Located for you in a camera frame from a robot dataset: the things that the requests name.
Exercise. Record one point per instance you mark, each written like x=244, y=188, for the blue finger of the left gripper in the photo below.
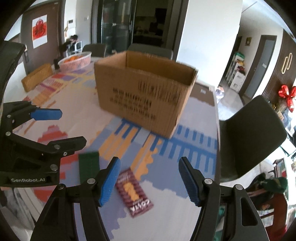
x=25, y=110
x=16, y=146

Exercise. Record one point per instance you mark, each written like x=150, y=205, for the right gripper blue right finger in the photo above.
x=193, y=181

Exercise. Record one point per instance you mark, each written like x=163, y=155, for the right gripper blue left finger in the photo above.
x=107, y=179

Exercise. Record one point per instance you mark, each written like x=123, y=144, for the dark green snack packet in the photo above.
x=88, y=165

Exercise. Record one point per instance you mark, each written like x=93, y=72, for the purple costa biscuit packet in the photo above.
x=132, y=194

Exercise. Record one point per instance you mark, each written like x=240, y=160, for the colourful patterned tablecloth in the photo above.
x=70, y=210

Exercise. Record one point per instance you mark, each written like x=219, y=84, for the woven yellow tissue box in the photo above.
x=36, y=77

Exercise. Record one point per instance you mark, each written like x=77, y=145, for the white basket of oranges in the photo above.
x=75, y=62

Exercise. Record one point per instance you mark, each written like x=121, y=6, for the dark chair right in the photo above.
x=248, y=137

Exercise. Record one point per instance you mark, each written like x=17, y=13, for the red paper door decoration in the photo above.
x=39, y=31

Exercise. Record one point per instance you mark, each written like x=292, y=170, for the brown cardboard box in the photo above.
x=148, y=90

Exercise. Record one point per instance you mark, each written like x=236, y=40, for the dark chair far left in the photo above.
x=97, y=50

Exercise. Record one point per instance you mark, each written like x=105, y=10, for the white storage shelf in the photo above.
x=237, y=72

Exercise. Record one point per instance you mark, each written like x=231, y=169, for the red bow decoration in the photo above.
x=288, y=95

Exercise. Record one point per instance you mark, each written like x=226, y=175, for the dark chair behind box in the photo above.
x=153, y=50

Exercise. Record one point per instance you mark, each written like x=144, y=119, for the black glass sliding door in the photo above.
x=119, y=24

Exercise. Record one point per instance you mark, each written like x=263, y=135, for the dark hallway door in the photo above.
x=259, y=66

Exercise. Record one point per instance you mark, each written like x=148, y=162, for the gold wall ornament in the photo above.
x=287, y=63

